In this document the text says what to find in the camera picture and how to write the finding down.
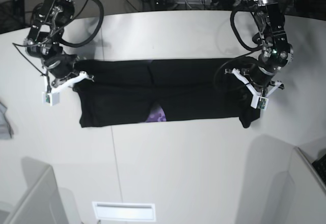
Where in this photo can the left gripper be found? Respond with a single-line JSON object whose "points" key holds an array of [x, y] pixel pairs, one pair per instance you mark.
{"points": [[259, 77]]}

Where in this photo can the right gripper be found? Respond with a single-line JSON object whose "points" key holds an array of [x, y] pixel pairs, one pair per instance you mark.
{"points": [[61, 66]]}

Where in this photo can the black T-shirt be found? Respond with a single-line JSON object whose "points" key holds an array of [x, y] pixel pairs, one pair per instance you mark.
{"points": [[128, 92]]}

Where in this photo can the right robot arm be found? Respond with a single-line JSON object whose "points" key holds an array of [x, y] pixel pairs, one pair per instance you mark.
{"points": [[45, 42]]}

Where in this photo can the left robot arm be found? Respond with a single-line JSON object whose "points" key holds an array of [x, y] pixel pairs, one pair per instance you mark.
{"points": [[275, 50]]}

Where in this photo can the white power strip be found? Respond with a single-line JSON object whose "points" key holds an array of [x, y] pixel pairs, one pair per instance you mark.
{"points": [[237, 1]]}

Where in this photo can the black keyboard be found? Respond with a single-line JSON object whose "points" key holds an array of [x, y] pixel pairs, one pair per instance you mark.
{"points": [[320, 167]]}

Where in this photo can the right white partition panel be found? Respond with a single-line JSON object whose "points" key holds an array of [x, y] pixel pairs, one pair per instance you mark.
{"points": [[296, 195]]}

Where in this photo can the white partition panel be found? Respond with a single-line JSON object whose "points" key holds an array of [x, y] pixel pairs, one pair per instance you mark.
{"points": [[41, 203], [296, 195]]}

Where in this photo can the left white partition panel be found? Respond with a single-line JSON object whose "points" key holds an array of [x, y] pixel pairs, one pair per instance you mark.
{"points": [[41, 203]]}

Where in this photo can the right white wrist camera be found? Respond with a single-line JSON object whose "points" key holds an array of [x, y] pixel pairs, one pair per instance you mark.
{"points": [[52, 89]]}

